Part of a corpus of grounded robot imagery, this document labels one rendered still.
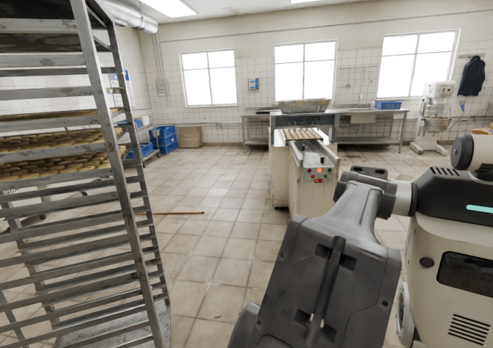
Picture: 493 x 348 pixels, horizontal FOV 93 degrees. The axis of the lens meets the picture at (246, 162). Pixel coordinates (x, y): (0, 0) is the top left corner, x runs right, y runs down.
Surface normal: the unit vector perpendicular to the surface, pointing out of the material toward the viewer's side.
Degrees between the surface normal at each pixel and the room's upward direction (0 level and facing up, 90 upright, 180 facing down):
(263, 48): 90
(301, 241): 54
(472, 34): 90
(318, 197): 90
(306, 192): 90
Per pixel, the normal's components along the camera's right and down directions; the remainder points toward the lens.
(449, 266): -0.47, 0.30
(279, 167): -0.06, 0.32
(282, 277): -0.40, -0.32
